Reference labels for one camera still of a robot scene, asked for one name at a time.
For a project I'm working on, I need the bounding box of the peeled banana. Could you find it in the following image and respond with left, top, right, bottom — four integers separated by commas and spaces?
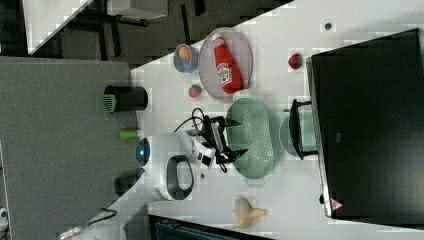
232, 197, 267, 229

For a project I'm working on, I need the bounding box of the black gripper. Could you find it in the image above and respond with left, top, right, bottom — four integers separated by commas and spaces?
201, 115, 247, 164

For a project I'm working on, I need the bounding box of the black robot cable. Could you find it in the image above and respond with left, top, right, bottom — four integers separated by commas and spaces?
173, 107, 229, 174

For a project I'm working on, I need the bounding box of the green slotted spatula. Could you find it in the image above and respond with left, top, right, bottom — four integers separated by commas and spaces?
96, 94, 117, 113

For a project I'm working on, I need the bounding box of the grey oval plate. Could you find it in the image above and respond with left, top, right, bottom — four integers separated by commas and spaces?
199, 27, 253, 100

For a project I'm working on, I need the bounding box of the blue bowl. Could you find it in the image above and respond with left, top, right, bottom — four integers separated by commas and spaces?
173, 44, 199, 73

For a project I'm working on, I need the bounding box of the green cylinder object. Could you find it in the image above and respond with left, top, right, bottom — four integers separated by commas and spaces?
119, 129, 139, 140

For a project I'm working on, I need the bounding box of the toy strawberry near oven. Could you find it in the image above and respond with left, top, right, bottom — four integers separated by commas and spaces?
288, 53, 303, 70

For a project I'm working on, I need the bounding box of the black cylinder cup lower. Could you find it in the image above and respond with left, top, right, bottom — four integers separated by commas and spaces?
114, 168, 144, 196

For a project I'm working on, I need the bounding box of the black cylinder cup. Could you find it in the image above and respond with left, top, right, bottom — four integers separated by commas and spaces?
114, 168, 144, 196
104, 85, 148, 112

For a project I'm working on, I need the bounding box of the black cylinder cup upper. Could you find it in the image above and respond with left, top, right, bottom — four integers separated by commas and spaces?
104, 85, 148, 112

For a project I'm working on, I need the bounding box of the orange egg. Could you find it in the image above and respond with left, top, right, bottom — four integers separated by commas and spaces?
178, 46, 191, 60

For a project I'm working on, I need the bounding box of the red ketchup bottle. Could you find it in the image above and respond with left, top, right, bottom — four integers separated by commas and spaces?
212, 34, 244, 94

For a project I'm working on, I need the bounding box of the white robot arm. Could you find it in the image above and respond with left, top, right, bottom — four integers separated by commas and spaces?
55, 116, 246, 240

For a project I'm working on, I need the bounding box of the toy strawberry near plate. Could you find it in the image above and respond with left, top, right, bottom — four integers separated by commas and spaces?
189, 84, 202, 98

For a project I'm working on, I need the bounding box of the mint green strainer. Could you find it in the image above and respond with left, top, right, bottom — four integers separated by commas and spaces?
227, 90, 275, 188

